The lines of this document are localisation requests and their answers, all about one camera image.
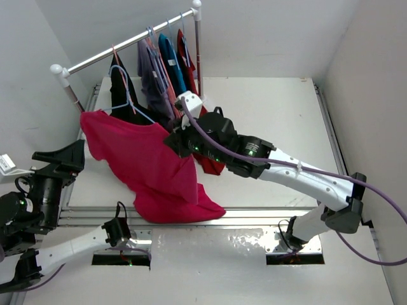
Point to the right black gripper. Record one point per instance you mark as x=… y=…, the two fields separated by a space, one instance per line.
x=179 y=140

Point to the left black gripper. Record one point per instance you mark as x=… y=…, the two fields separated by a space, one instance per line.
x=56 y=172

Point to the magenta t-shirt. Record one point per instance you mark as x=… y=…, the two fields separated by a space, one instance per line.
x=165 y=185

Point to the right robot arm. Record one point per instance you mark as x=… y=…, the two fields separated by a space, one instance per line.
x=339 y=201

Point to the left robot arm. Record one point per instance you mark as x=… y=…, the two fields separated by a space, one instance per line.
x=33 y=209

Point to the purple t-shirt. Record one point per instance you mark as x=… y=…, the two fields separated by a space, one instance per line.
x=152 y=85

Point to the salmon pink t-shirt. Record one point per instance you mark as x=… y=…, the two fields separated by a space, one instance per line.
x=170 y=92

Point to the black t-shirt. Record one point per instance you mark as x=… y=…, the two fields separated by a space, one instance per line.
x=124 y=95

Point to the dark red t-shirt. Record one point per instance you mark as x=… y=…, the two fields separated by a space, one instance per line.
x=208 y=166

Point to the teal t-shirt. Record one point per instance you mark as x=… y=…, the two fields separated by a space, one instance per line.
x=172 y=66

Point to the blue hanger in purple shirt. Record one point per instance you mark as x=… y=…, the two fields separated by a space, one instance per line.
x=161 y=79

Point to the blue hanger in red shirt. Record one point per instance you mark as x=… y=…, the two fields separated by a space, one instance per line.
x=188 y=63

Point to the blue hanger in teal shirt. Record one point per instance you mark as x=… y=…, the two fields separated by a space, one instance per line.
x=171 y=41

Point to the silver clothes rack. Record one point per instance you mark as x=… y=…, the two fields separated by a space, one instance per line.
x=61 y=74

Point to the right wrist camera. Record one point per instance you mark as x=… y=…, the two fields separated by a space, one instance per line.
x=193 y=105

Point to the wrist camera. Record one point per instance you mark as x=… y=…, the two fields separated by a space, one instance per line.
x=193 y=105
x=9 y=170

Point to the pink wire hanger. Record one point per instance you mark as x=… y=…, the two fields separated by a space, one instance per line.
x=120 y=83

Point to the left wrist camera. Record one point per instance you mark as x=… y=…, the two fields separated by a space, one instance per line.
x=9 y=170

